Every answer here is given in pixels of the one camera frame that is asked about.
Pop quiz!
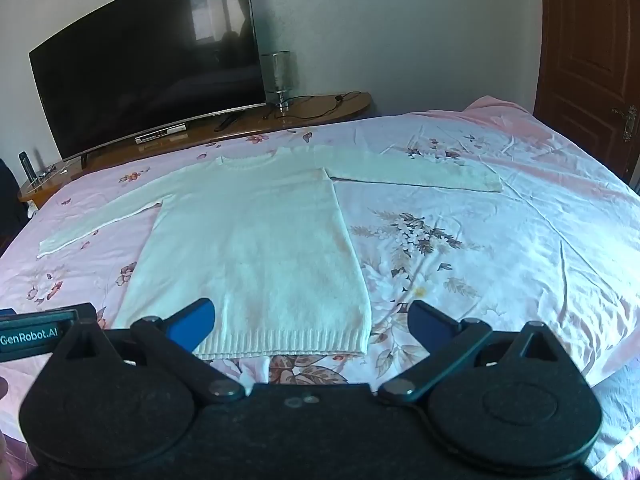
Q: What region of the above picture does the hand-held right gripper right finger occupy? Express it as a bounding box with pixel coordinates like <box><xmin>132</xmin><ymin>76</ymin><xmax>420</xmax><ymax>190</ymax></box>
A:
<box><xmin>377</xmin><ymin>300</ymin><xmax>583</xmax><ymax>406</ymax></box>

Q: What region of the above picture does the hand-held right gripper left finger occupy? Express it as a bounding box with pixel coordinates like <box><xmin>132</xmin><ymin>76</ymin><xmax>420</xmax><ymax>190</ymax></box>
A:
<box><xmin>52</xmin><ymin>297</ymin><xmax>247</xmax><ymax>404</ymax></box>

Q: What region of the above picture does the white knit sweater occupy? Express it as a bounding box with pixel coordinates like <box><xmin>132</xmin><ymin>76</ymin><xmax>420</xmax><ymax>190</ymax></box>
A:
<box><xmin>37</xmin><ymin>146</ymin><xmax>503</xmax><ymax>361</ymax></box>

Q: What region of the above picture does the pink floral bed sheet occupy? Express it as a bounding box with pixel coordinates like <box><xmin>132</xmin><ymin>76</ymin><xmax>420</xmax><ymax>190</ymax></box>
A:
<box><xmin>0</xmin><ymin>95</ymin><xmax>640</xmax><ymax>480</ymax></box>

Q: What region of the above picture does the dark chair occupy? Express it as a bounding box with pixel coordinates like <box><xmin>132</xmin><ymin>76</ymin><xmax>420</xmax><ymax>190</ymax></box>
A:
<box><xmin>0</xmin><ymin>158</ymin><xmax>27</xmax><ymax>257</ymax></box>

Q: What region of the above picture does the upright black handset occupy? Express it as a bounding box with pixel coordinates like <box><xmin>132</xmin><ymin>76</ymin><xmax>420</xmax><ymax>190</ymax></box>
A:
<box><xmin>18</xmin><ymin>151</ymin><xmax>38</xmax><ymax>184</ymax></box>

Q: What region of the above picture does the silver set-top box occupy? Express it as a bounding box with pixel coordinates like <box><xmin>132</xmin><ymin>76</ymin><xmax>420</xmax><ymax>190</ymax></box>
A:
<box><xmin>134</xmin><ymin>122</ymin><xmax>188</xmax><ymax>145</ymax></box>

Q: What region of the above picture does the wooden television stand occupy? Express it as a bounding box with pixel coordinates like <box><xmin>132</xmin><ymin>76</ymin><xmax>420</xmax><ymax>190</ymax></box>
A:
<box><xmin>17</xmin><ymin>92</ymin><xmax>374</xmax><ymax>209</ymax></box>

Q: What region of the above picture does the glass shade table lamp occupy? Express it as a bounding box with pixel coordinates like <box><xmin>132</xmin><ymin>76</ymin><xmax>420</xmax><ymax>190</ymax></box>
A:
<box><xmin>259</xmin><ymin>50</ymin><xmax>292</xmax><ymax>113</ymax></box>

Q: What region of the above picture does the black curved television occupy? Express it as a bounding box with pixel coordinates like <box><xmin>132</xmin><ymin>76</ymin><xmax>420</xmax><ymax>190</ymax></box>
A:
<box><xmin>28</xmin><ymin>0</ymin><xmax>267</xmax><ymax>167</ymax></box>

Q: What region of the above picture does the brown wooden door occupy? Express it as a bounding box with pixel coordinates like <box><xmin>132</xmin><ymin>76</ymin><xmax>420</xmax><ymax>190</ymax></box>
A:
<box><xmin>532</xmin><ymin>0</ymin><xmax>640</xmax><ymax>197</ymax></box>

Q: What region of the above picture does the black lamp cable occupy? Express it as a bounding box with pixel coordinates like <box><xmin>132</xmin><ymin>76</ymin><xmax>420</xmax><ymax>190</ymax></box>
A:
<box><xmin>262</xmin><ymin>90</ymin><xmax>362</xmax><ymax>120</ymax></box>

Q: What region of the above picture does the brass door handle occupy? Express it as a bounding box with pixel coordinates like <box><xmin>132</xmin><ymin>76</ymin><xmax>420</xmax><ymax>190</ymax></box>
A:
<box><xmin>612</xmin><ymin>104</ymin><xmax>639</xmax><ymax>142</ymax></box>

